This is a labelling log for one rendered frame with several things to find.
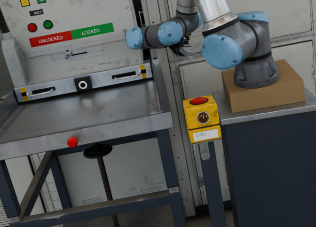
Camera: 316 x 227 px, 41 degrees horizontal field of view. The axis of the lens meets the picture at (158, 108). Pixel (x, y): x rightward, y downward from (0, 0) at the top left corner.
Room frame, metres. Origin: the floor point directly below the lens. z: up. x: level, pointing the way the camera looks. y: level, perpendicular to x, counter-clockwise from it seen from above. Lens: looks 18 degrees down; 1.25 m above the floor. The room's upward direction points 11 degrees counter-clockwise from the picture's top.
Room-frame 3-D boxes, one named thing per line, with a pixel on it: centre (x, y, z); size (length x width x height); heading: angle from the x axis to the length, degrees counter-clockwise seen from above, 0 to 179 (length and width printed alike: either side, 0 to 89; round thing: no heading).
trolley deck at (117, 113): (1.57, 0.27, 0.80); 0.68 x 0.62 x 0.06; 179
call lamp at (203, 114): (0.99, -0.11, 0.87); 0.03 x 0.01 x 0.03; 89
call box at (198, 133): (1.03, -0.11, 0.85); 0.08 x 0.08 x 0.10; 89
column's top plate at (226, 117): (1.40, -0.36, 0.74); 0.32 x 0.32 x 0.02; 85
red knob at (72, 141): (1.21, 0.27, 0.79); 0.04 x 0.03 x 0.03; 179
